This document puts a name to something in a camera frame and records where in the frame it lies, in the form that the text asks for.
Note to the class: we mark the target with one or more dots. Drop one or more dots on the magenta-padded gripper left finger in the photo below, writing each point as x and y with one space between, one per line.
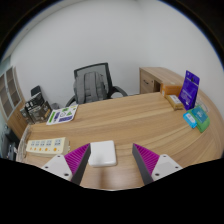
58 166

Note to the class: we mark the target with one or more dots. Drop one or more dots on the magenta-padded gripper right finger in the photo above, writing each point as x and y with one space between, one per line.
165 166

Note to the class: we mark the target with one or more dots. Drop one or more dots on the white charger block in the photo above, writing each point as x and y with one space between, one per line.
102 154

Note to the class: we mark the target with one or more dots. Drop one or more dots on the cream power strip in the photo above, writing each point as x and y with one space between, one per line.
46 146

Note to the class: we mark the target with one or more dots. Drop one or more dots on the printed paper sheet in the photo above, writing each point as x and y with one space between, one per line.
62 115

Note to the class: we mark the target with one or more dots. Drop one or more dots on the blue packet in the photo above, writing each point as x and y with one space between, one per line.
190 120

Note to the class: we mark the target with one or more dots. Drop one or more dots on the black sofa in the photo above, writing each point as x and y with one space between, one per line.
7 146

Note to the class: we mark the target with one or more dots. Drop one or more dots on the green packet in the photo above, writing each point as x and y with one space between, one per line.
201 118

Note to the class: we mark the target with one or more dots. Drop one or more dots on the large dark cardboard box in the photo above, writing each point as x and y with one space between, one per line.
38 108

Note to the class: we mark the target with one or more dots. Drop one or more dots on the small yellow box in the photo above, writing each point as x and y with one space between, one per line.
175 101

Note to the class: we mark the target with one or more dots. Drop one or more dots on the wooden cabinet with glass doors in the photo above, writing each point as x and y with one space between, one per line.
13 113

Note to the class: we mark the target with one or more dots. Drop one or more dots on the orange box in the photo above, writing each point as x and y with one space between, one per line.
170 90

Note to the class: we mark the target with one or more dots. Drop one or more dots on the purple package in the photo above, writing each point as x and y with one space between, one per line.
189 90

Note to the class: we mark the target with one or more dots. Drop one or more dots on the grey backpack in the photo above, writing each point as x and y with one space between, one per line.
90 88

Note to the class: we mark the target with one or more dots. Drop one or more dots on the wooden drawer side desk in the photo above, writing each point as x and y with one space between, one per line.
151 80

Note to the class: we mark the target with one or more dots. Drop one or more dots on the black mesh office chair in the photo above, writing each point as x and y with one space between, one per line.
110 91

